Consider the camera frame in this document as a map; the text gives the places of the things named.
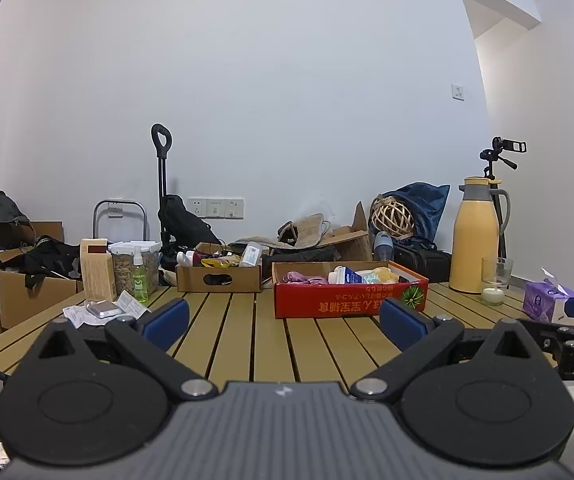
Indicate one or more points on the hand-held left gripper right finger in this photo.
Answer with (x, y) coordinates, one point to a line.
(402, 322)

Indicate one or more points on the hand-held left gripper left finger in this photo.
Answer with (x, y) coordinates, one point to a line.
(167, 322)

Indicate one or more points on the white and yellow plush toy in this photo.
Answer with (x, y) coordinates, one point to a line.
(384, 275)

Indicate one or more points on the red cardboard box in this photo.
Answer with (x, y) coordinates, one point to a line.
(337, 302)

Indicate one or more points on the purple tissue pack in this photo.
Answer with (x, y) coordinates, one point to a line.
(547, 302)

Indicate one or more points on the green spray bottle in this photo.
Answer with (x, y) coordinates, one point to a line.
(140, 280)

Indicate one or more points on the silver flat device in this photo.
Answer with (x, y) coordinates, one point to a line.
(104, 309)

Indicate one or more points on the black travel bag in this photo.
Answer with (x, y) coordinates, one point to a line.
(424, 262)

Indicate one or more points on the small brown cardboard box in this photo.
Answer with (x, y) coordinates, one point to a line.
(217, 280)

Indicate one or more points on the white and red bottle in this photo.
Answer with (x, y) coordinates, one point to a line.
(188, 259)

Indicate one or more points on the clear lidded food container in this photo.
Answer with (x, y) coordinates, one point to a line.
(124, 267)

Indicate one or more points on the white and blue packet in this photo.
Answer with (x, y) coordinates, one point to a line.
(345, 275)

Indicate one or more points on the blue cap bottle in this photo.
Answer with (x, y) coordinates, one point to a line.
(383, 247)

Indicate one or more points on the yellow packet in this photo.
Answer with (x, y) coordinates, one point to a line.
(222, 261)

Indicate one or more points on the tall brown carton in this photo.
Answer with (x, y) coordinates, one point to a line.
(97, 270)

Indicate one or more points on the glass candle holder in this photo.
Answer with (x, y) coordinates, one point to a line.
(496, 285)

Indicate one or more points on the open brown cardboard box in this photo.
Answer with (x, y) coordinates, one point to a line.
(352, 242)

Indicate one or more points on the black trolley bag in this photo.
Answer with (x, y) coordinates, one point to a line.
(182, 222)

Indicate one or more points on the wicker ball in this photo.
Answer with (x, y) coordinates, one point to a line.
(392, 216)

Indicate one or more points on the white carton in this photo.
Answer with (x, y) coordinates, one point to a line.
(252, 254)

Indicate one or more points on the yellow thermos jug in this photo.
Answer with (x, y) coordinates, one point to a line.
(474, 240)

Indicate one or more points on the pink cloth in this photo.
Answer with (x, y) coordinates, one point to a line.
(302, 277)

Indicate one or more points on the blue cloth bag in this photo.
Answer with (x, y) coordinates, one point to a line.
(429, 210)

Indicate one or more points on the black cloth bag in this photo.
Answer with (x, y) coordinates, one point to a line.
(297, 256)

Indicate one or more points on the black clothing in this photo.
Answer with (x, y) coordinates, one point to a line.
(49, 257)

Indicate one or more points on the beige mat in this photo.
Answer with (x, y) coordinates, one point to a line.
(307, 227)

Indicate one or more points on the large brown cardboard box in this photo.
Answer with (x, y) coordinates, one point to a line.
(32, 300)

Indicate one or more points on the small white wall socket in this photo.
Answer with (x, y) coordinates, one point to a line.
(115, 210)

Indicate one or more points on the white wall socket strip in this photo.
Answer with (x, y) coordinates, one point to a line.
(215, 208)

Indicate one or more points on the metal folding frame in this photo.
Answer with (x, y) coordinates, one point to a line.
(117, 202)

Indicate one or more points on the black camera tripod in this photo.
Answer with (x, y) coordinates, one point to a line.
(502, 160)

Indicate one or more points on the white wall switch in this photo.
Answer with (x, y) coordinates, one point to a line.
(458, 92)

